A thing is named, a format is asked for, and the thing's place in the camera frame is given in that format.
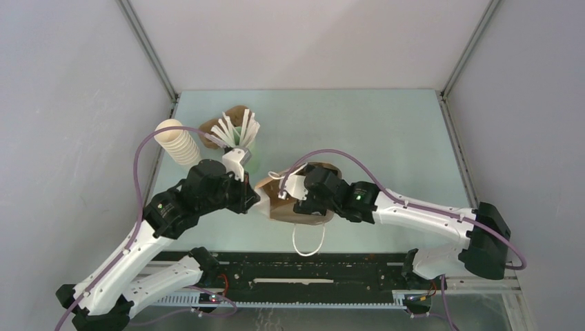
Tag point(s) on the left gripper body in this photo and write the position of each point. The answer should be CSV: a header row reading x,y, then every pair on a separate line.
x,y
234,193

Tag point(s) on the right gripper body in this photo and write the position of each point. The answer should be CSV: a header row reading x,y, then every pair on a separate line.
x,y
313,204

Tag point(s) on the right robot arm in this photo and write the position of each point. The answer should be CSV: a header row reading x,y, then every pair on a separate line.
x,y
476,236

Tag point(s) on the black front rail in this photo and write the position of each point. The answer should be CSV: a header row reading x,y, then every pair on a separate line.
x,y
329,280

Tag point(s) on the stack of paper cups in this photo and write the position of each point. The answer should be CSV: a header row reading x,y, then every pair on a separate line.
x,y
180,146

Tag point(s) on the brown paper bag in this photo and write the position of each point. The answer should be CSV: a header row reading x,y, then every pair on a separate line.
x,y
281,210

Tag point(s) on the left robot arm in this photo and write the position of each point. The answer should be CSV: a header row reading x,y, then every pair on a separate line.
x,y
111,296

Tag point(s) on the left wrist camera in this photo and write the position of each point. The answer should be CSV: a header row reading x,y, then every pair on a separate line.
x,y
235,160

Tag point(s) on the green cup holder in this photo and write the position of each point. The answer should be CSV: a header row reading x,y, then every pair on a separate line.
x,y
253,163

